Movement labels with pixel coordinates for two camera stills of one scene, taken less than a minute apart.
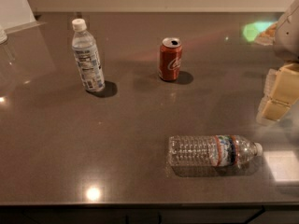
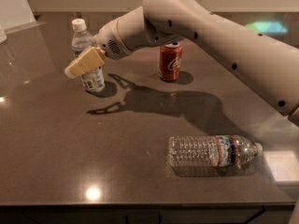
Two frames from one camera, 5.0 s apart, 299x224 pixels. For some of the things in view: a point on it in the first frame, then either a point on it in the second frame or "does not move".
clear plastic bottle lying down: x=215 y=150 does not move
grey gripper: x=288 y=39 → x=108 y=40
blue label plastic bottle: x=87 y=57 does not move
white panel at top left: x=16 y=13 does not move
